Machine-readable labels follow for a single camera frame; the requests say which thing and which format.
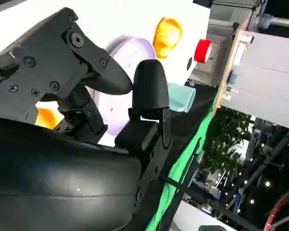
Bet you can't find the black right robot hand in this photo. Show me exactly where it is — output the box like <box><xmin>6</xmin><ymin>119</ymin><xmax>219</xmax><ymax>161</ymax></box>
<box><xmin>0</xmin><ymin>7</ymin><xmax>172</xmax><ymax>231</ymax></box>

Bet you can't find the orange and white bread roll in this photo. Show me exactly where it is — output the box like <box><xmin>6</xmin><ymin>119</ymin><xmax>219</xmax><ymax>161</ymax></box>
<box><xmin>153</xmin><ymin>17</ymin><xmax>184</xmax><ymax>60</ymax></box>
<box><xmin>35</xmin><ymin>107</ymin><xmax>65</xmax><ymax>131</ymax></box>

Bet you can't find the green cloth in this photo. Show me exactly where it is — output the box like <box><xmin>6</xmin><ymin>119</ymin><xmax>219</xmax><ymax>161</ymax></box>
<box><xmin>150</xmin><ymin>92</ymin><xmax>219</xmax><ymax>229</ymax></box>

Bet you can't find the pale green mug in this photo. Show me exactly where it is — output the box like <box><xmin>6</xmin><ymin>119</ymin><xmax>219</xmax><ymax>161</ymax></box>
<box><xmin>167</xmin><ymin>82</ymin><xmax>197</xmax><ymax>113</ymax></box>

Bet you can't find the lilac plate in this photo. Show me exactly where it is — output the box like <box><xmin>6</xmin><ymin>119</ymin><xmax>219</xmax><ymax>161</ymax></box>
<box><xmin>85</xmin><ymin>35</ymin><xmax>157</xmax><ymax>138</ymax></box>

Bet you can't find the green leafy plant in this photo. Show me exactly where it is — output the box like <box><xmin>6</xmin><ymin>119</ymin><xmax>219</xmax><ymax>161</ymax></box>
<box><xmin>201</xmin><ymin>108</ymin><xmax>254</xmax><ymax>179</ymax></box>

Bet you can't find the red tape roll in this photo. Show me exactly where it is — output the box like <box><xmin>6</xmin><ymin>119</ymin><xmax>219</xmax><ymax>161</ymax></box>
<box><xmin>194</xmin><ymin>38</ymin><xmax>214</xmax><ymax>64</ymax></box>

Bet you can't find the white cabinet with wooden edge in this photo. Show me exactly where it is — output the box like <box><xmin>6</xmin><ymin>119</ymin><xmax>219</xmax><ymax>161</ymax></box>
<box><xmin>213</xmin><ymin>28</ymin><xmax>289</xmax><ymax>132</ymax></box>

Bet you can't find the black metal frame beam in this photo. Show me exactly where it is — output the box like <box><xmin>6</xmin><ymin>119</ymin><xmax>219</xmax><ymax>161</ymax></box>
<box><xmin>219</xmin><ymin>129</ymin><xmax>289</xmax><ymax>217</ymax></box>

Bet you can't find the red cable bundle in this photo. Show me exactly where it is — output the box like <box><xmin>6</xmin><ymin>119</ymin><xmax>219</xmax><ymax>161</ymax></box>
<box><xmin>264</xmin><ymin>189</ymin><xmax>289</xmax><ymax>231</ymax></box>

